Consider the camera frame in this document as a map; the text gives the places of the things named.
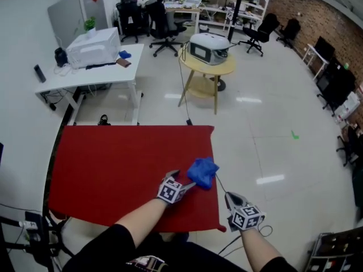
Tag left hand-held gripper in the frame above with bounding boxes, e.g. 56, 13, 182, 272
155, 169, 197, 206

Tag black remote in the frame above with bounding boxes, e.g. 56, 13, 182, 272
33, 64, 47, 83

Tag black office chair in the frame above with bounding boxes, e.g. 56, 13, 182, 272
238, 12, 280, 57
146, 0, 193, 58
116, 0, 150, 44
276, 18, 302, 49
335, 122, 363, 167
315, 56, 357, 116

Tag black pole stand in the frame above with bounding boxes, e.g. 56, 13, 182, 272
226, 0, 251, 44

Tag black bar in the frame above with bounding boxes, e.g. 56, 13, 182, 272
85, 62, 117, 70

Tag wooden office desk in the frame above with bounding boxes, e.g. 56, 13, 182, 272
162, 2, 201, 35

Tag person's right forearm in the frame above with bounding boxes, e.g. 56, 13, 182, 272
240, 227, 277, 270

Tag black jar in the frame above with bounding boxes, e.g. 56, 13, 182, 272
54, 47, 69, 68

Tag white charger cables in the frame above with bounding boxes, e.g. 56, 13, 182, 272
53, 63, 81, 76

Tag green potted plant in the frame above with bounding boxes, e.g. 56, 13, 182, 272
83, 16, 98, 38

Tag white box appliance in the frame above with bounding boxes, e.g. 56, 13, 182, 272
65, 27, 121, 69

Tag grey partition panel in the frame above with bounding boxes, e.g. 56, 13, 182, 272
47, 0, 86, 49

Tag black monitor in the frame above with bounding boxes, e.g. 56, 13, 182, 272
314, 36, 336, 62

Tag small white table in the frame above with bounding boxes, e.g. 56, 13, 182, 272
301, 43, 330, 80

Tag black appliance cable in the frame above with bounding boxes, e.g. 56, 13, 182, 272
178, 42, 194, 125

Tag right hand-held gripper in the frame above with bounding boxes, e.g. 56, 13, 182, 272
224, 192, 267, 232

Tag person's black printed shirt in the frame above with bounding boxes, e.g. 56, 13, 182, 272
62, 223, 298, 272

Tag white shelving rack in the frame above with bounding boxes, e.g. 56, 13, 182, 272
195, 0, 275, 37

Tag white desk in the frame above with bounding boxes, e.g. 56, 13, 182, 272
34, 43, 145, 126

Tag white cardboard box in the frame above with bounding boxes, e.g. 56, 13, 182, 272
334, 90, 361, 122

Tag white domed appliance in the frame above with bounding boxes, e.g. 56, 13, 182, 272
188, 32, 231, 66

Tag round wooden side table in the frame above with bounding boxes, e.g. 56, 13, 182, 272
178, 48, 237, 116

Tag red table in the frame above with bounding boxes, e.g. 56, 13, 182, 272
48, 125, 228, 233

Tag black storage rack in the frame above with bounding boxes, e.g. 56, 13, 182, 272
304, 226, 363, 272

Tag person's left forearm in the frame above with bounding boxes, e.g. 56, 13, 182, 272
113, 198, 168, 250

